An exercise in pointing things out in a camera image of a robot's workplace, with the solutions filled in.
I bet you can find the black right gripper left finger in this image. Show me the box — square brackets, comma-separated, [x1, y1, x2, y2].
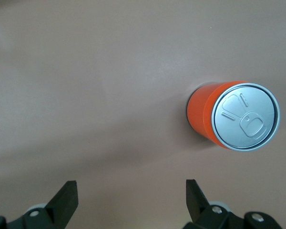
[0, 180, 79, 229]

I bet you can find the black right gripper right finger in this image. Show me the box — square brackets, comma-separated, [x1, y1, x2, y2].
[181, 179, 283, 229]

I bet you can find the orange can with silver lid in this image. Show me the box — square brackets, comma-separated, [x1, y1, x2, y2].
[186, 80, 281, 152]

